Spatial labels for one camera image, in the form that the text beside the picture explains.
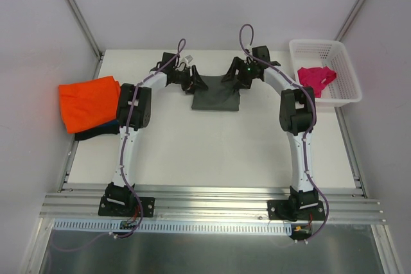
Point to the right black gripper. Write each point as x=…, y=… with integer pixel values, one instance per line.
x=239, y=74

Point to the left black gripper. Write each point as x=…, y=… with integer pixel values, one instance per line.
x=187, y=79

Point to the grey t shirt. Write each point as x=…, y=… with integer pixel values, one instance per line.
x=219, y=97

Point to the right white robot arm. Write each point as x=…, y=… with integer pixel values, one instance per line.
x=297, y=117

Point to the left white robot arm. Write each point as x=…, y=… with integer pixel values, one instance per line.
x=134, y=113

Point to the magenta t shirt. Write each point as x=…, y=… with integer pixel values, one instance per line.
x=318, y=78

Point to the navy folded t shirt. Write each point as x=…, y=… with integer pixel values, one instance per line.
x=109, y=124

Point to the white plastic basket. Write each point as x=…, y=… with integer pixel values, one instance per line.
x=333, y=54

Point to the orange folded t shirt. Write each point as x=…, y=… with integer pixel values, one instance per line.
x=86, y=105

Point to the black folded t shirt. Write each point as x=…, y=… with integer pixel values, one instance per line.
x=93, y=132

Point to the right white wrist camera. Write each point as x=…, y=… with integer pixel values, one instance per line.
x=248, y=47

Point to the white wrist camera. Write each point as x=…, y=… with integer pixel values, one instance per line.
x=187, y=60
x=248, y=47

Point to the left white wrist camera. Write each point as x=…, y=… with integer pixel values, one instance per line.
x=187, y=60

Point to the aluminium mounting rail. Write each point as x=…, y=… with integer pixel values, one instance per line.
x=227, y=204

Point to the left aluminium frame post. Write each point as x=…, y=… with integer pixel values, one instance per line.
x=84, y=27

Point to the aluminium frame post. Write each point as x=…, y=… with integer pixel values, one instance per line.
x=350, y=20
x=84, y=27

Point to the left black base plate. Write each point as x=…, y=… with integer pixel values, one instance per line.
x=109, y=208

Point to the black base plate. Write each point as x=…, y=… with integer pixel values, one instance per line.
x=283, y=210
x=109, y=208

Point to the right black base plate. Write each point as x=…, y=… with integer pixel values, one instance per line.
x=283, y=210

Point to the white slotted cable duct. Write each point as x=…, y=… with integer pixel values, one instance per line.
x=173, y=227

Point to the right aluminium frame post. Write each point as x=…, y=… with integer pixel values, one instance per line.
x=350, y=20

